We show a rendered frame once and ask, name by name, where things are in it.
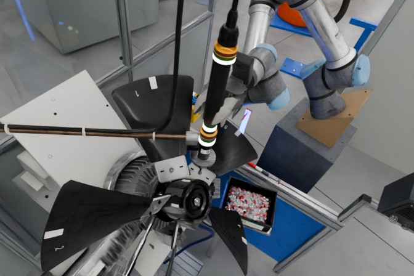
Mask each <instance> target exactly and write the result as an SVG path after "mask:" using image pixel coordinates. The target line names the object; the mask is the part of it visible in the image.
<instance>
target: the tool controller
mask: <svg viewBox="0 0 414 276"><path fill-rule="evenodd" d="M377 211H378V212H380V213H381V214H383V215H385V216H387V217H389V222H391V223H393V224H396V223H397V222H398V223H399V224H401V228H402V229H404V230H409V229H410V230H412V231H414V172H413V173H411V174H409V175H407V176H405V177H403V178H401V179H399V180H397V181H394V182H392V183H390V184H388V185H386V186H385V187H384V189H383V192H382V195H381V198H380V201H379V204H378V208H377Z"/></svg>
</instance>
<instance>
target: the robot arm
mask: <svg viewBox="0 0 414 276"><path fill-rule="evenodd" d="M284 2H287V3H288V5H289V7H290V9H296V10H297V11H298V12H299V14H300V16H301V18H302V19H303V21H304V23H305V24H306V26H307V28H308V29H309V31H310V33H311V35H312V36H313V38H314V39H315V42H316V43H317V45H318V47H319V48H320V50H321V51H322V53H323V55H324V57H325V59H319V60H316V61H314V62H312V63H310V64H308V65H307V66H305V67H304V68H303V69H302V70H301V71H300V75H301V79H302V81H303V84H304V87H305V89H306V92H307V95H308V97H309V100H310V114H311V117H313V118H315V119H325V118H330V117H332V116H335V115H338V114H340V113H341V112H343V111H344V110H345V109H346V103H345V101H344V99H343V98H342V97H341V96H340V95H339V94H338V92H337V91H336V90H337V89H342V88H348V87H356V86H362V85H364V84H365V83H366V82H367V81H368V78H369V75H370V62H369V59H368V57H367V56H366V55H365V54H360V55H358V53H357V51H356V50H355V49H354V48H351V47H349V46H348V45H347V43H346V41H345V39H344V37H343V35H342V34H341V32H340V30H339V28H338V26H337V24H336V22H335V20H334V18H333V16H332V15H331V13H330V11H329V9H328V7H327V5H326V4H325V1H324V0H251V2H250V6H249V10H248V13H249V15H250V20H249V24H248V29H247V33H246V39H245V45H244V48H243V53H241V52H239V51H237V56H236V59H235V61H234V63H233V64H232V72H231V76H230V77H228V80H227V85H226V88H225V93H224V98H223V101H222V106H221V108H220V110H219V112H218V113H216V114H215V116H214V118H213V120H212V122H211V124H212V125H214V124H218V123H221V127H223V125H224V124H225V121H226V119H227V118H228V117H229V116H230V115H231V114H232V113H233V115H232V118H231V119H233V118H234V117H235V115H236V114H237V113H238V112H239V111H240V109H241V108H242V106H243V105H250V104H263V103H266V104H267V106H268V107H269V108H270V109H271V110H279V109H281V108H283V107H285V106H286V105H288V103H289V102H290V100H291V96H290V93H289V91H288V88H287V87H286V85H285V83H284V81H283V79H282V77H281V75H280V73H279V71H278V68H277V66H276V64H275V62H276V59H277V51H276V49H275V48H274V47H273V46H272V45H270V44H267V43H266V42H267V36H268V32H269V26H270V20H271V19H272V18H273V17H274V15H275V10H276V8H277V7H278V6H279V5H281V4H283V3H284ZM208 84H209V82H208V83H206V84H205V86H204V87H203V89H202V91H201V92H200V95H199V96H198V98H197V101H196V102H195V105H194V109H193V114H194V115H196V114H197V113H198V114H199V115H200V114H202V113H203V112H204V109H205V102H206V95H207V91H208ZM237 110H238V111H237Z"/></svg>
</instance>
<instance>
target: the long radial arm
mask: <svg viewBox="0 0 414 276"><path fill-rule="evenodd" d="M145 226H146V225H145V224H144V223H142V221H140V220H138V221H135V222H132V223H130V224H128V225H126V226H124V227H122V228H120V229H118V230H116V231H114V232H113V233H111V234H109V235H107V236H106V237H103V238H101V239H100V240H98V241H96V242H95V243H93V244H91V245H89V246H88V247H87V249H86V250H85V251H84V252H83V253H82V255H81V256H80V257H79V258H78V259H77V260H76V261H75V262H74V263H73V264H72V265H71V266H70V267H69V268H68V270H67V271H66V272H65V273H64V274H63V275H62V276H106V275H107V274H108V273H109V271H110V270H111V269H112V267H113V266H114V265H115V264H116V263H117V262H118V260H119V259H120V257H122V255H123V254H124V253H125V252H126V250H127V249H128V248H129V247H130V245H131V244H132V243H133V242H134V240H135V239H136V238H137V237H138V236H139V234H140V233H141V231H143V230H144V228H145Z"/></svg>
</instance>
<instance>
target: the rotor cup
mask: <svg viewBox="0 0 414 276"><path fill-rule="evenodd" d="M183 179H185V180H190V182H186V181H182V180H183ZM167 193H171V196H170V198H169V200H168V201H167V202H166V203H165V204H164V205H163V207H162V208H161V209H160V210H159V211H158V212H157V213H155V214H153V215H154V216H155V217H156V218H157V219H159V220H161V221H165V222H171V221H175V220H177V221H181V222H184V223H187V224H192V225H194V224H199V223H201V222H203V221H204V220H205V219H206V217H207V216H208V214H209V212H210V209H211V205H212V200H213V198H212V192H211V189H210V187H209V185H208V184H207V183H206V182H205V181H203V180H201V179H194V178H188V177H185V178H182V179H177V180H174V181H169V182H164V183H161V182H159V180H158V178H156V179H155V181H154V182H153V184H152V186H151V188H150V192H149V196H148V197H150V198H151V197H157V196H160V195H164V194H167ZM196 198H199V199H200V203H199V205H197V206H196V205H195V204H194V200H195V199H196ZM171 203H173V204H176V205H179V207H178V208H177V207H174V206H171Z"/></svg>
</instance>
